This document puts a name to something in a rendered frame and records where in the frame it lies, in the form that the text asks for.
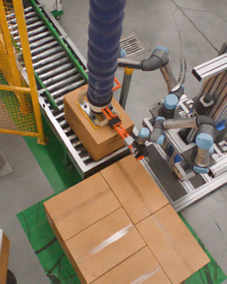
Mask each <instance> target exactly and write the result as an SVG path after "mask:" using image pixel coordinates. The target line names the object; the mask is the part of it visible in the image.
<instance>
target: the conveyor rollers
mask: <svg viewBox="0 0 227 284"><path fill-rule="evenodd" d="M23 9H24V13H26V12H28V11H30V10H33V9H34V8H33V7H32V6H30V7H27V8H23ZM13 13H15V12H13ZM13 13H11V14H9V16H8V15H6V16H7V17H6V18H7V19H8V18H9V17H14V16H15V14H13ZM33 15H37V13H36V10H35V11H31V12H30V13H27V14H24V17H25V18H28V17H31V16H33ZM39 19H41V18H40V17H39V15H38V16H35V17H32V18H29V19H27V20H25V22H26V24H29V23H31V22H35V21H36V20H39ZM10 20H11V21H8V20H7V24H10V23H11V24H12V23H15V22H13V21H16V18H12V19H10ZM42 24H44V22H42V20H40V21H39V22H36V23H33V24H30V25H27V30H29V29H31V28H34V27H37V26H39V25H42ZM16 25H18V24H13V25H12V26H9V30H11V28H13V29H15V28H18V26H16ZM47 29H48V28H47V26H46V25H44V26H41V27H38V28H35V29H33V30H31V31H29V32H28V36H30V35H33V34H36V33H39V32H41V31H44V30H47ZM10 33H11V34H12V35H16V33H19V31H18V30H15V31H13V33H12V32H10ZM49 34H52V33H51V32H50V31H49V30H48V31H45V32H43V33H40V34H37V35H34V36H32V37H29V38H28V40H29V42H32V41H35V40H38V39H39V38H41V37H44V36H47V35H49ZM54 39H55V38H54V36H53V35H51V36H48V37H46V38H44V39H42V40H39V41H36V42H34V43H31V44H30V48H33V47H36V46H38V45H40V44H43V43H46V42H48V41H51V40H54ZM57 44H58V42H57V40H56V41H53V42H51V43H48V44H45V45H43V46H40V47H39V48H36V49H33V50H30V52H31V55H32V54H35V53H38V52H40V51H43V50H45V49H48V48H50V47H54V46H55V45H57ZM59 50H62V47H61V46H58V47H55V48H53V49H50V50H47V51H45V52H43V53H40V54H37V55H35V56H34V57H32V58H31V59H32V62H33V61H35V60H38V59H40V58H43V57H46V56H48V55H49V54H52V53H55V52H57V51H59ZM65 55H66V53H65V52H64V51H62V52H60V53H57V54H54V55H53V56H51V57H48V58H46V59H43V60H40V61H38V62H35V63H33V67H34V68H36V67H38V66H41V65H43V64H45V63H47V62H49V61H52V60H55V59H57V58H60V57H63V56H65ZM69 60H70V58H69V57H65V58H63V59H60V60H57V61H55V62H52V63H49V64H48V65H46V66H44V67H41V68H39V69H36V70H35V71H36V72H37V74H38V73H40V72H43V71H45V70H48V69H51V68H53V67H55V66H58V65H60V64H62V63H64V62H66V61H69ZM72 66H74V64H73V62H70V63H67V64H66V65H63V66H61V67H58V68H56V69H53V70H51V71H48V72H45V73H44V74H43V75H40V76H39V78H40V79H44V78H47V77H49V76H52V75H54V74H56V73H57V72H60V71H62V70H64V69H67V68H70V67H72ZM77 71H78V69H77V68H73V69H70V70H67V71H65V72H63V73H62V74H60V75H57V76H55V77H52V78H50V79H47V80H45V81H43V84H44V85H45V86H46V85H48V84H51V83H53V82H54V81H56V80H59V79H61V78H64V77H66V76H69V75H71V74H73V73H76V72H77ZM81 77H82V75H81V74H80V73H79V74H77V75H74V76H72V77H70V78H67V79H65V80H62V81H60V82H59V83H56V84H54V85H51V86H49V87H47V90H48V91H49V92H50V91H52V90H53V89H55V88H59V87H61V86H63V85H65V84H67V83H70V82H72V81H73V80H76V79H78V78H81ZM84 83H87V82H85V80H84V79H82V80H79V81H77V82H76V83H73V84H71V85H69V86H66V87H64V88H62V89H59V90H57V91H56V92H53V93H51V96H52V97H53V98H54V97H55V96H57V95H61V94H63V93H65V92H68V91H69V90H71V89H73V88H75V87H78V86H80V85H82V84H84ZM54 101H55V102H56V104H59V103H61V102H63V96H62V97H60V98H57V99H55V100H54ZM62 109H64V104H63V105H60V106H59V111H61V110H62ZM50 111H51V113H52V114H55V113H57V112H59V111H57V112H56V111H55V109H54V108H53V109H51V110H50ZM54 117H55V119H56V121H58V120H60V119H61V118H63V117H64V113H61V114H59V115H56V116H54ZM66 124H68V122H67V121H66V120H64V121H62V122H60V123H59V125H60V126H61V127H62V126H64V125H66ZM71 131H73V130H72V127H71V126H69V127H67V128H66V129H64V130H63V132H64V133H65V134H66V133H69V132H71ZM67 137H68V139H69V141H71V140H73V139H74V138H76V137H78V136H77V134H75V133H73V134H71V135H69V136H67ZM81 144H82V142H81V141H80V140H78V141H75V142H74V143H72V146H73V148H75V147H77V146H79V145H81ZM85 151H87V149H86V148H85V147H82V148H81V149H79V150H77V151H76V152H77V153H78V155H80V154H82V153H84V152H85ZM91 158H92V156H91V155H90V154H87V155H85V156H83V157H82V158H81V160H82V162H85V161H87V160H89V159H91ZM94 163H96V162H95V161H92V162H90V163H89V164H86V165H85V167H89V166H90V165H92V164H94Z"/></svg>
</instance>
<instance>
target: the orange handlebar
mask: <svg viewBox="0 0 227 284"><path fill-rule="evenodd" d="M114 81H115V82H116V84H117V85H118V86H116V87H114V88H112V91H115V90H116V89H118V88H120V87H121V84H120V83H119V82H118V80H117V79H116V78H115V80H114ZM106 110H107V111H108V112H109V114H111V115H113V114H112V113H111V112H110V110H109V108H108V107H107V106H106ZM101 111H102V112H103V113H104V115H106V117H107V118H108V120H109V119H110V117H109V115H108V114H107V113H106V111H104V110H103V108H102V109H101ZM119 127H120V128H121V129H120V130H119V128H118V127H117V126H116V127H115V128H116V130H117V132H118V134H119V135H120V136H121V137H122V139H123V140H124V139H125V136H124V134H125V135H126V136H127V137H128V136H129V135H128V133H127V131H126V130H125V128H124V127H122V125H121V124H119Z"/></svg>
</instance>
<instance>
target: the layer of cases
mask: <svg viewBox="0 0 227 284"><path fill-rule="evenodd" d="M43 205H44V208H45V211H46V216H47V218H48V220H49V222H50V224H51V226H52V228H53V229H54V230H55V232H56V234H57V236H58V238H59V240H60V242H61V244H62V246H63V247H64V249H65V251H66V253H67V255H68V256H69V259H70V261H71V262H72V263H73V265H74V267H75V269H76V271H77V273H78V275H79V277H80V278H81V280H82V281H83V284H180V283H181V282H182V281H183V280H185V279H187V278H188V277H189V276H190V275H192V274H193V273H194V272H196V271H197V270H199V269H200V268H202V267H203V266H204V265H205V264H206V263H208V262H209V261H210V259H208V257H207V255H206V253H205V252H204V251H203V249H202V248H201V247H200V246H199V244H198V243H197V241H196V239H195V238H194V236H193V235H191V233H190V231H189V229H188V228H187V227H186V225H185V224H184V223H183V221H182V220H181V219H180V217H179V215H178V214H177V213H176V212H175V210H174V209H173V207H172V206H171V204H169V201H168V200H167V199H166V197H165V196H164V195H163V193H162V191H161V190H160V189H159V188H158V186H157V185H156V184H155V182H154V180H153V179H152V178H151V176H150V175H149V173H148V172H147V171H146V169H145V167H144V166H143V164H141V162H140V161H139V160H138V161H137V160H136V158H135V156H133V155H132V154H130V155H128V156H126V157H125V158H124V159H121V160H119V161H118V162H116V163H113V164H112V165H110V166H109V167H107V168H106V169H103V170H101V171H100V172H97V173H95V174H94V175H93V176H91V177H89V178H87V179H85V180H83V181H81V182H79V183H78V184H77V185H74V186H72V187H71V188H69V189H66V190H65V191H63V192H62V193H60V194H58V195H56V196H55V197H53V198H50V199H49V200H48V201H46V202H44V203H43Z"/></svg>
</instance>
